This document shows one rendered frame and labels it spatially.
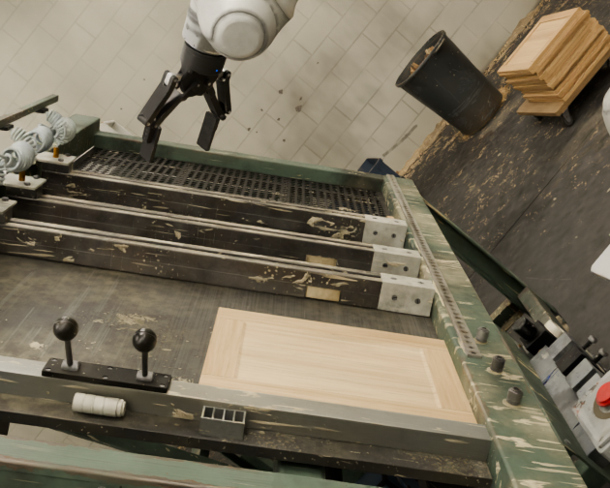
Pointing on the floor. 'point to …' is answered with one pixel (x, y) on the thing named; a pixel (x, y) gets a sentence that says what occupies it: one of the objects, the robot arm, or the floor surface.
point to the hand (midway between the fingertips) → (176, 147)
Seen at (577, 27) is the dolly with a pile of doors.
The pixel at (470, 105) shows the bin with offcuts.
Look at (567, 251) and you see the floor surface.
